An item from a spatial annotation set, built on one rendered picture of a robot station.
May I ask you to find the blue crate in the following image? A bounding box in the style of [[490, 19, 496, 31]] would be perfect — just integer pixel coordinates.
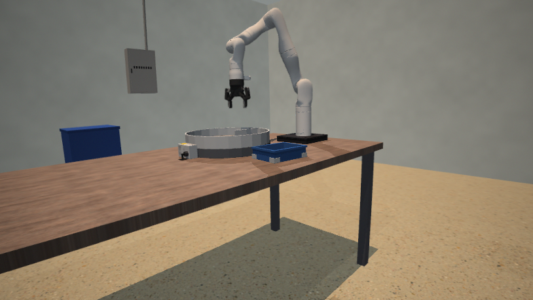
[[251, 142, 307, 164]]

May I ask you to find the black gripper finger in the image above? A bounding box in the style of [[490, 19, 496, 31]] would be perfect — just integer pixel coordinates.
[[236, 87, 251, 108], [225, 88, 234, 108]]

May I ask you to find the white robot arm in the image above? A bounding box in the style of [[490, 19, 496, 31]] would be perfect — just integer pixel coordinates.
[[226, 8, 312, 136]]

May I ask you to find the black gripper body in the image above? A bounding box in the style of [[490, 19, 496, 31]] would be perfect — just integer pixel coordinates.
[[229, 79, 244, 97]]

